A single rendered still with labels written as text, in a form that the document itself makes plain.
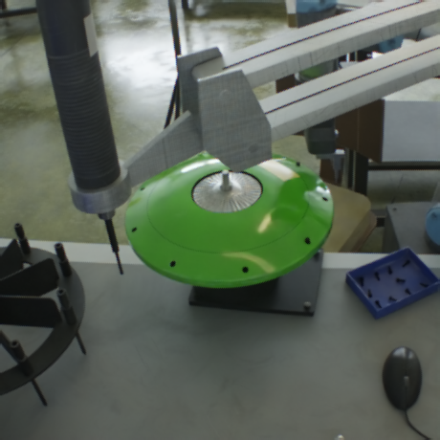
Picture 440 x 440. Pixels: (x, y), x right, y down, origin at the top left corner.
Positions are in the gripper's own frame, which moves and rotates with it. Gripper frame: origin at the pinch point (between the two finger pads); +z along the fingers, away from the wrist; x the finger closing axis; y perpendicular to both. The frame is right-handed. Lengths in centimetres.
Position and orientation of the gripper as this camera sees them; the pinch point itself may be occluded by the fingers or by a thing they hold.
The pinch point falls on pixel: (334, 173)
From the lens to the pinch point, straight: 107.7
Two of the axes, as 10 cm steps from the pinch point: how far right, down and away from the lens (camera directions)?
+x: 0.1, 6.2, -7.8
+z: 0.8, 7.8, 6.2
